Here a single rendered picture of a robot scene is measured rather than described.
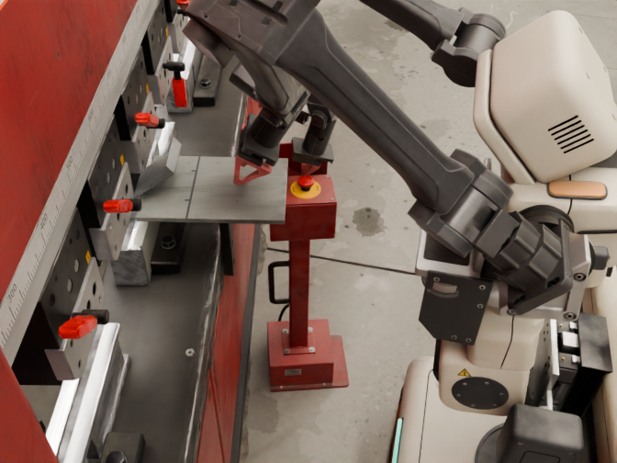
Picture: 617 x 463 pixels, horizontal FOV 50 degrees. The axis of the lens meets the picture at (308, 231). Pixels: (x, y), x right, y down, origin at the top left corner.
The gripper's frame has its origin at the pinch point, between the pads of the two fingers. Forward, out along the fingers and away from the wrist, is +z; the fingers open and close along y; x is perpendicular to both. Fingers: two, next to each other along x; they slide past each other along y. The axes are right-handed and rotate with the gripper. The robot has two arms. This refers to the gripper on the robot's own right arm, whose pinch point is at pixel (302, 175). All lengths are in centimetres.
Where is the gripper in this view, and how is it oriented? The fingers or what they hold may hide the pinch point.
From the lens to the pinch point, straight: 167.8
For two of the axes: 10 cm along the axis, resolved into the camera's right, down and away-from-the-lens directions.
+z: -2.9, 7.0, 6.6
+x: 0.8, 7.0, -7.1
